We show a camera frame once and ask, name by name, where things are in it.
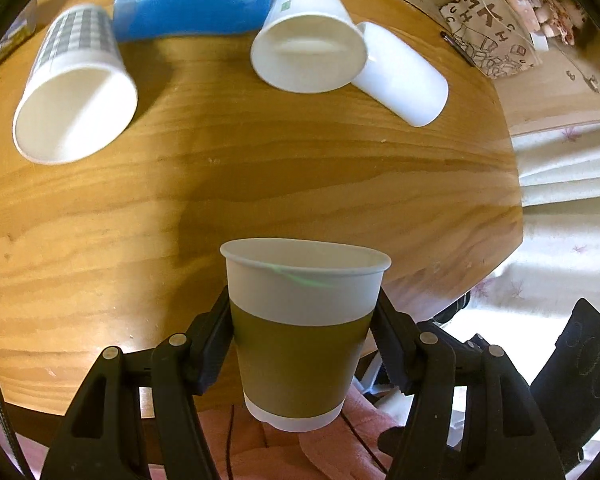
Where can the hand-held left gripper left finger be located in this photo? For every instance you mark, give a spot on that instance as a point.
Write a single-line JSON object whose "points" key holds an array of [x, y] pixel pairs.
{"points": [[212, 345]]}

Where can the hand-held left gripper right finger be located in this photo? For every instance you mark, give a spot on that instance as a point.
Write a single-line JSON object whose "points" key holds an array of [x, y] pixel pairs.
{"points": [[387, 340]]}

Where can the brown sleeved paper cup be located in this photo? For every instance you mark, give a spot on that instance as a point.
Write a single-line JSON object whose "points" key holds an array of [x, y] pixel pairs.
{"points": [[300, 340]]}

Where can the white plastic cup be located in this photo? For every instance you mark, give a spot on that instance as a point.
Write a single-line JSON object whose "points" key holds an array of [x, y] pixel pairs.
{"points": [[405, 75]]}

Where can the grey checkered paper cup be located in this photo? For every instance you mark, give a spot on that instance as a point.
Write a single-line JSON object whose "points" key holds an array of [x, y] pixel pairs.
{"points": [[75, 110]]}

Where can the white paper cup green mark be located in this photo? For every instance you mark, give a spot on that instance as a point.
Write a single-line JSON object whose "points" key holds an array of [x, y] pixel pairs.
{"points": [[305, 55]]}

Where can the blue plastic cup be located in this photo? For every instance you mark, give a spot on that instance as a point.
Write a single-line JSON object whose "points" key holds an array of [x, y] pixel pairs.
{"points": [[190, 0]]}

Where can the pink cloth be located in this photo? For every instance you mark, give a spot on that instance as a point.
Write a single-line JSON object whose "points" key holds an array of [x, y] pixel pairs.
{"points": [[280, 455]]}

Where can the light wooden board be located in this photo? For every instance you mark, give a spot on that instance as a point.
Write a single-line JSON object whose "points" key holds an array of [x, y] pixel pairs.
{"points": [[555, 100]]}

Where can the black pen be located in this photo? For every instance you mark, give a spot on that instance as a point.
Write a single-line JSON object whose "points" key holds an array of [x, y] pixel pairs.
{"points": [[457, 49]]}

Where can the printed cloth pouch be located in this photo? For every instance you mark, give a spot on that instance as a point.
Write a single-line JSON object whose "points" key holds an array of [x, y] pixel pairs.
{"points": [[490, 35]]}

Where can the pile of small shells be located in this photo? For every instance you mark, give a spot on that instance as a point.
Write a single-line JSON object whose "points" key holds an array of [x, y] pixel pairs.
{"points": [[560, 12]]}

